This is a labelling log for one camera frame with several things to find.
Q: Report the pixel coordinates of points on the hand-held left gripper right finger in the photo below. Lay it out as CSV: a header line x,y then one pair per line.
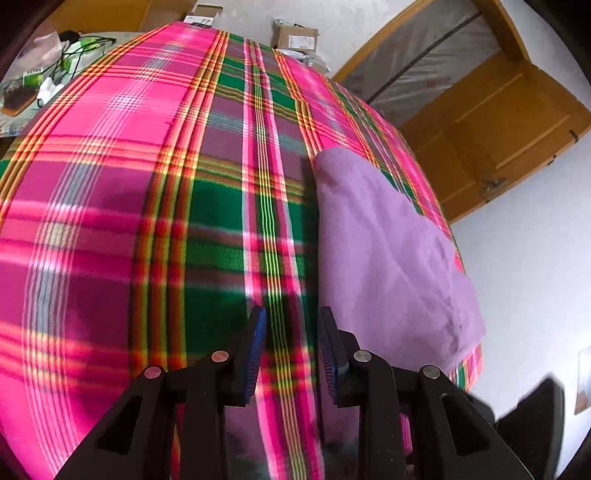
x,y
328,364

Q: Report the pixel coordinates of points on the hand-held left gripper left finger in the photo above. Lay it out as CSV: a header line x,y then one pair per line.
x,y
255,364

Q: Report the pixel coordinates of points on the purple fleece garment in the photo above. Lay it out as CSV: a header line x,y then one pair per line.
x,y
378,258

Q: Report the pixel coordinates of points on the pink green plaid bedsheet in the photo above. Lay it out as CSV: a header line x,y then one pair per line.
x,y
115,207

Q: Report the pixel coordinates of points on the wooden door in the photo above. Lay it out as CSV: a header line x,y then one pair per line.
x,y
498,124

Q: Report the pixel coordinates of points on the grey plastic parcel bag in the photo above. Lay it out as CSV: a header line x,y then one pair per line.
x,y
309,60

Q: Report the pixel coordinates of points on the black rod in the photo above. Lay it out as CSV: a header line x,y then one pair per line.
x,y
425,56

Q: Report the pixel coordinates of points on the translucent plastic door sheet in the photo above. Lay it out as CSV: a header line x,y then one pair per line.
x,y
406,46

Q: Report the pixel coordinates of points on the brown cardboard box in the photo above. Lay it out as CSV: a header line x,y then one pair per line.
x,y
295,37

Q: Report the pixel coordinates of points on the glass top side table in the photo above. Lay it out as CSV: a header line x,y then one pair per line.
x,y
14,122

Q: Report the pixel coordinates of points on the white cardboard box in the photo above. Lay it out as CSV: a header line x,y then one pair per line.
x,y
203,16

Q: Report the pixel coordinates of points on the wooden wardrobe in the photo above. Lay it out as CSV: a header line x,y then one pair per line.
x,y
115,11

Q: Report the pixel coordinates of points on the wooden door frame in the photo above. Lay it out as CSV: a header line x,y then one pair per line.
x,y
505,27

